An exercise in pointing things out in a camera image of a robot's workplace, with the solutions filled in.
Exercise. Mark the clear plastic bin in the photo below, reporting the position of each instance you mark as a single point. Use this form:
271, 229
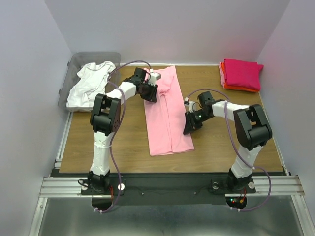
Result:
77, 61

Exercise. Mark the magenta folded t-shirt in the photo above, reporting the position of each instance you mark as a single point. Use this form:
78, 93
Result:
242, 72

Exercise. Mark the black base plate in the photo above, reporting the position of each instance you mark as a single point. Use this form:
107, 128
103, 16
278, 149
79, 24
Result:
169, 189

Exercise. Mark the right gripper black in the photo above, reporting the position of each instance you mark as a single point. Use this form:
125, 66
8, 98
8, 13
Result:
190, 125

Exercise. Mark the pale pink folded t-shirt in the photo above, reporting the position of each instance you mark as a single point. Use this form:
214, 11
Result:
222, 74

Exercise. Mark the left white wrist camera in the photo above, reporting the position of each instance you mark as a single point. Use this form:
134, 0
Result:
153, 77

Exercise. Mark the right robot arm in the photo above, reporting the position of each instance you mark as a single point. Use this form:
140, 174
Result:
252, 129

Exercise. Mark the orange folded t-shirt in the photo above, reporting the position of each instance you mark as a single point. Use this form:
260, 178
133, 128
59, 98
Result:
236, 88

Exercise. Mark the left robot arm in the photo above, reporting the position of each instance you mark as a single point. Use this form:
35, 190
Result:
106, 119

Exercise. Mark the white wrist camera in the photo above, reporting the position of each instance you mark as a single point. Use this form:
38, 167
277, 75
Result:
190, 105
153, 77

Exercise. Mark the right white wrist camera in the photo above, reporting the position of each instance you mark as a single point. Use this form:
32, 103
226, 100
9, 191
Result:
190, 105

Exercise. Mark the light pink t-shirt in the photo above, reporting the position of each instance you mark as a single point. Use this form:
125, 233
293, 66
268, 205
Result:
165, 119

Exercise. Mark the white t-shirt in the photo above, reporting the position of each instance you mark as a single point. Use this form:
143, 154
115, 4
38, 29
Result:
93, 80

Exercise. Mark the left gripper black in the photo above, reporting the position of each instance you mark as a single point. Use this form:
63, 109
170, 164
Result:
152, 96

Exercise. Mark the aluminium frame rail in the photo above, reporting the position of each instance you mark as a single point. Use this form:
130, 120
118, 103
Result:
55, 187

